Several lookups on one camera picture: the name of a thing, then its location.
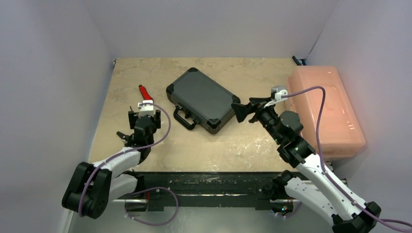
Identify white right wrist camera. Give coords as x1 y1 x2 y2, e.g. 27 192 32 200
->
264 86 288 108

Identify black aluminium mounting rail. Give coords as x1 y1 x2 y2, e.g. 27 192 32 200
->
116 172 288 211

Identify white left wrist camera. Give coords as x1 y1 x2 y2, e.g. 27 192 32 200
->
137 100 155 118

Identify black poker set case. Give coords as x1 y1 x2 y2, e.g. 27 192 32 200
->
166 67 240 134

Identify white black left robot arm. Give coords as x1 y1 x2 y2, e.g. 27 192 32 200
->
61 109 161 219

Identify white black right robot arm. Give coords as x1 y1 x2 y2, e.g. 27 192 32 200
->
231 98 381 233

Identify translucent pink storage bin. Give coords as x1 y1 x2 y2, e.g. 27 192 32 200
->
285 66 365 161

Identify blue object behind bin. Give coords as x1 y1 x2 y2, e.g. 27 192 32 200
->
292 56 307 66

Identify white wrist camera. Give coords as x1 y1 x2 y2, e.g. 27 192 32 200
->
264 86 288 108
137 100 155 118

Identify black pliers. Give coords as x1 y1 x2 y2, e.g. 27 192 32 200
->
116 131 131 146

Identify red black utility knife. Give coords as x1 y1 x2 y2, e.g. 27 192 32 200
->
138 84 154 101

